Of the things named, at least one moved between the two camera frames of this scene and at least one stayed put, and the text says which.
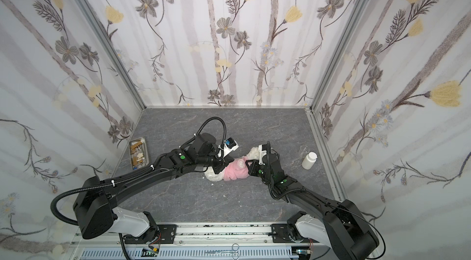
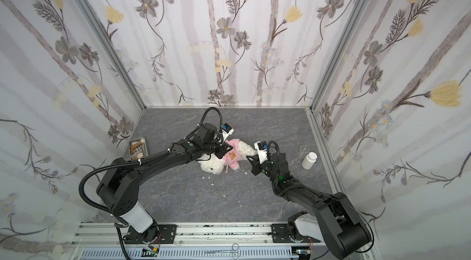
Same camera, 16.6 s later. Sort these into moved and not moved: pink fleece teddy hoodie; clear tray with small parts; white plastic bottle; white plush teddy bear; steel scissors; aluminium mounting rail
Moved: white plush teddy bear; pink fleece teddy hoodie
Not moved: steel scissors; clear tray with small parts; aluminium mounting rail; white plastic bottle
